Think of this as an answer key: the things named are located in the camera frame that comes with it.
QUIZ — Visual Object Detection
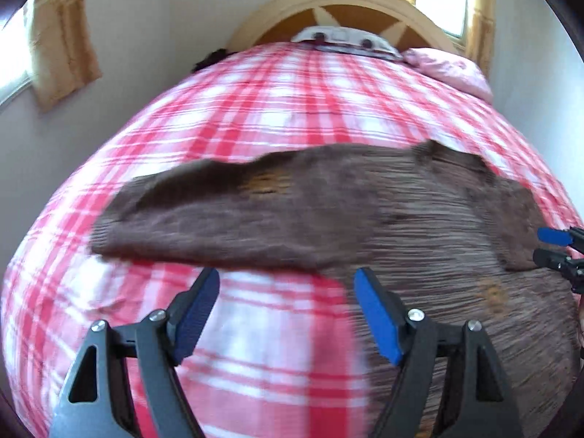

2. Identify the brown knitted sweater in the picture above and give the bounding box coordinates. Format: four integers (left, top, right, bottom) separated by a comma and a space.
90, 141, 580, 437

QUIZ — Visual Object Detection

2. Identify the red white plaid bedsheet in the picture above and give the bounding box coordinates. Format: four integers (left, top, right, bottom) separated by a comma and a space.
2, 43, 580, 437

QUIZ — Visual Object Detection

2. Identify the pink pillow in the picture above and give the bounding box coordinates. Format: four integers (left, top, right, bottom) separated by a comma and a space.
402, 47, 493, 104

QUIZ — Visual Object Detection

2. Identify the yellow curtain right of headboard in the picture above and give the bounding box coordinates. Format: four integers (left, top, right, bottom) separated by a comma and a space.
465, 0, 496, 77

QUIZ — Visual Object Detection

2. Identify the white patterned pillow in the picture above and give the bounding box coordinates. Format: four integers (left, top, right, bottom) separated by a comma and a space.
291, 26, 403, 61

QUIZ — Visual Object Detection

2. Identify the arched wooden headboard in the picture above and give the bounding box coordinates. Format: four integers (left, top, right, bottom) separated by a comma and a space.
227, 0, 457, 53

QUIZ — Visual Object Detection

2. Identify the side window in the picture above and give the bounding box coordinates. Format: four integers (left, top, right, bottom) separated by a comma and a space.
0, 0, 35, 105

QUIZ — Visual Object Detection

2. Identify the yellow curtain left window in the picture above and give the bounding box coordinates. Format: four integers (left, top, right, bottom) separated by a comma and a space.
29, 0, 102, 112

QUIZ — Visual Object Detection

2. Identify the black item beside bed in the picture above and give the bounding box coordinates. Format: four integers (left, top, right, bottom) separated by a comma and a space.
191, 49, 231, 74

